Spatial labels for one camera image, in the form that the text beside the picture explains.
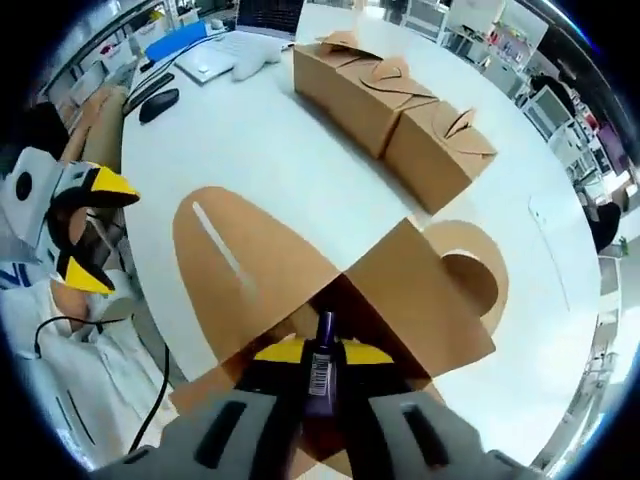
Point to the black computer mouse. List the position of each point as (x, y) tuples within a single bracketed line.
[(159, 106)]

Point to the green potted plant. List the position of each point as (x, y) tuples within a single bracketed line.
[(622, 246)]

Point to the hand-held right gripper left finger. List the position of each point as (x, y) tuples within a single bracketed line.
[(200, 440)]

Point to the person's white clothing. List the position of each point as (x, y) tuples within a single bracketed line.
[(90, 390)]

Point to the purple bottle item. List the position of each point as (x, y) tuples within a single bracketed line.
[(322, 375)]

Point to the blue flat case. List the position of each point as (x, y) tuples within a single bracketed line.
[(175, 42)]

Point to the white plush toy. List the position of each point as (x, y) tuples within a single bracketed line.
[(260, 57)]

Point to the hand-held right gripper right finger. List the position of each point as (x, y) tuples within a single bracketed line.
[(400, 435)]

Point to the brown paper box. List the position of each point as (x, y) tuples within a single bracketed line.
[(315, 70), (280, 260), (430, 165), (370, 110)]

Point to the silver laptop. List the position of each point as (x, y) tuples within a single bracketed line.
[(210, 57)]

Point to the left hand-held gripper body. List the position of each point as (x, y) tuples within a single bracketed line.
[(27, 215)]

